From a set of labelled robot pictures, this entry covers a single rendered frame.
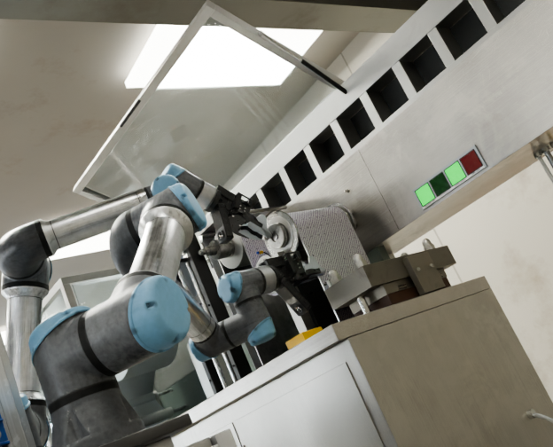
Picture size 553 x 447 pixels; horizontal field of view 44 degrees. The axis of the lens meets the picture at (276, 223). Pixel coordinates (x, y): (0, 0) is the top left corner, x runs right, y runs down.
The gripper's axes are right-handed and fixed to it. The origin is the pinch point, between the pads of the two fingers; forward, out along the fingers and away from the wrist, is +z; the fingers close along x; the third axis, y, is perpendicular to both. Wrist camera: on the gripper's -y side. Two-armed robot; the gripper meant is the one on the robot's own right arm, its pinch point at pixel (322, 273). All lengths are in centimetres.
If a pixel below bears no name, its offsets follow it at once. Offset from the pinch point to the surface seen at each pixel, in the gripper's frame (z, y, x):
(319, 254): 2.0, 5.7, -0.3
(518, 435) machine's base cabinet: 13, -59, -26
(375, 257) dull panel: 30.3, 2.3, 4.1
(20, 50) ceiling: 13, 194, 140
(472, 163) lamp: 29, 9, -42
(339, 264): 8.2, 1.4, -0.3
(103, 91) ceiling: 76, 194, 174
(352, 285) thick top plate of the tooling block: -6.5, -8.8, -14.1
